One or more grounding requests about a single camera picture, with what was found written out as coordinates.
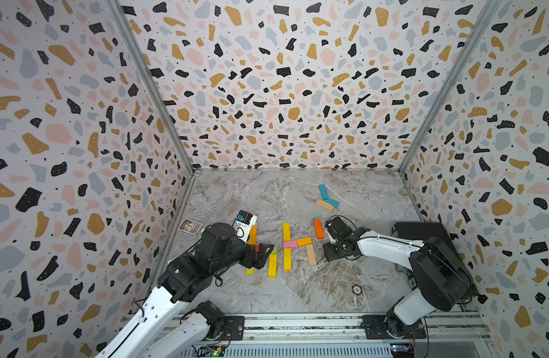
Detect orange-yellow long block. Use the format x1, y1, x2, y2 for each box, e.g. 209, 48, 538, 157
248, 225, 257, 246

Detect pink block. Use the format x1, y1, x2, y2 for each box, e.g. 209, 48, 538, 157
283, 240, 298, 249

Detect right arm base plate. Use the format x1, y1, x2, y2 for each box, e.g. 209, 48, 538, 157
360, 314, 426, 340

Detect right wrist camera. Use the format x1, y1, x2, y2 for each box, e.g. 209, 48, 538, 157
324, 216, 353, 243

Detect orange block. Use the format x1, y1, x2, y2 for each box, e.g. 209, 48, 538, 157
313, 220, 324, 240

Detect teal small block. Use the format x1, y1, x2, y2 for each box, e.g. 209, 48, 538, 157
326, 198, 339, 208

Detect amber block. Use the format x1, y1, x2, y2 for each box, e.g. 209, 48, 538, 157
297, 237, 313, 247

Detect natural wood long block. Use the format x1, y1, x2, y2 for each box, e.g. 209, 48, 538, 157
306, 244, 318, 266

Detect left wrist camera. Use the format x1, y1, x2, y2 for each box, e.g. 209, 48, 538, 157
233, 210, 257, 243

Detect aluminium front rail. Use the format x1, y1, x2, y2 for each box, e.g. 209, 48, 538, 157
166, 312, 494, 358

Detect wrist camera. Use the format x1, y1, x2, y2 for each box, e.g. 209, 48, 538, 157
233, 210, 257, 243
324, 216, 353, 243

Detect black carrying case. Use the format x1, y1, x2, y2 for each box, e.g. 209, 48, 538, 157
391, 222, 457, 253

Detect teal long block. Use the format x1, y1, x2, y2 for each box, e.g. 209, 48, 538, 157
319, 184, 330, 201

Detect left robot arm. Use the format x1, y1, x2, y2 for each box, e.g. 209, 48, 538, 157
98, 223, 274, 357

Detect yellow long block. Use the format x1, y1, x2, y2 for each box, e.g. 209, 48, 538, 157
283, 249, 292, 271

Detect round table grommet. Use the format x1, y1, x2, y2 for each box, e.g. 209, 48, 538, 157
352, 285, 362, 295

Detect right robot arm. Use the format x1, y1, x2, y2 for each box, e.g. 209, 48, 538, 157
323, 215, 478, 339

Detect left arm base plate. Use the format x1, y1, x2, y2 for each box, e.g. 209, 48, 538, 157
207, 316, 245, 342

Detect small printed card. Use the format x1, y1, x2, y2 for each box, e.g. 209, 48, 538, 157
178, 218, 203, 236

